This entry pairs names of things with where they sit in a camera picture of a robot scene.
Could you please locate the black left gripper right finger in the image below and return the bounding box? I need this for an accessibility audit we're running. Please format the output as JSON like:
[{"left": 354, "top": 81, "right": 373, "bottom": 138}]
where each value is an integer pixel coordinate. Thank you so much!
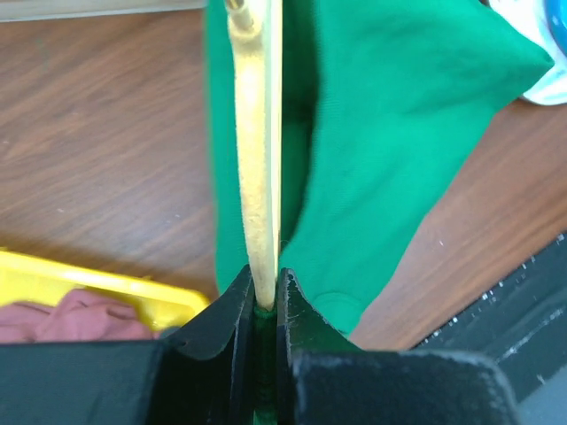
[{"left": 276, "top": 269, "right": 520, "bottom": 424}]

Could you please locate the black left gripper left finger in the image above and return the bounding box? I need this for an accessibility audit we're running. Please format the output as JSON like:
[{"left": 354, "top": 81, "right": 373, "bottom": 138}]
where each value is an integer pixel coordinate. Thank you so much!
[{"left": 1, "top": 267, "right": 254, "bottom": 424}]

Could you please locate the green tank top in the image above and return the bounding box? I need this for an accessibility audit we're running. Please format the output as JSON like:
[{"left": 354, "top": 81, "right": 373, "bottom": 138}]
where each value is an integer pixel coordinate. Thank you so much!
[{"left": 204, "top": 0, "right": 557, "bottom": 425}]

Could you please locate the yellow clothes hanger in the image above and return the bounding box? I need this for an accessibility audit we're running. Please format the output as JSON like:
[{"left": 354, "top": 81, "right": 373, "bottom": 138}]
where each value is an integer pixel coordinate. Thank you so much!
[{"left": 225, "top": 1, "right": 283, "bottom": 311}]

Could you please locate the red navy tank top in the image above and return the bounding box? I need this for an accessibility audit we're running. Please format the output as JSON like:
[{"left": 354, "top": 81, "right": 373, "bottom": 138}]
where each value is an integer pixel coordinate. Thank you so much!
[{"left": 1, "top": 290, "right": 159, "bottom": 344}]

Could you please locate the yellow plastic bin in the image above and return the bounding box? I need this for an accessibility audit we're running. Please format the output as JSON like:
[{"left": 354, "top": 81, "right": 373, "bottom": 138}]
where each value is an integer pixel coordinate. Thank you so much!
[{"left": 1, "top": 249, "right": 210, "bottom": 331}]

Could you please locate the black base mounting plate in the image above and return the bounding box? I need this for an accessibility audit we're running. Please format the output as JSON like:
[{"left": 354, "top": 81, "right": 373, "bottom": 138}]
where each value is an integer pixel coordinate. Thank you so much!
[{"left": 418, "top": 233, "right": 566, "bottom": 424}]

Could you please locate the floral serving tray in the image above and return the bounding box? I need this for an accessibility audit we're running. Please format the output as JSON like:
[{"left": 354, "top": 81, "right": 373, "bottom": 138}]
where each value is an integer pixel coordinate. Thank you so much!
[{"left": 485, "top": 0, "right": 566, "bottom": 106}]

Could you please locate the blue polka dot plate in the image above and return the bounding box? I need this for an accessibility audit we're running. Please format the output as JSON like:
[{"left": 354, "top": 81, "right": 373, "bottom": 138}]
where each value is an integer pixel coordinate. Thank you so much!
[{"left": 544, "top": 0, "right": 567, "bottom": 55}]

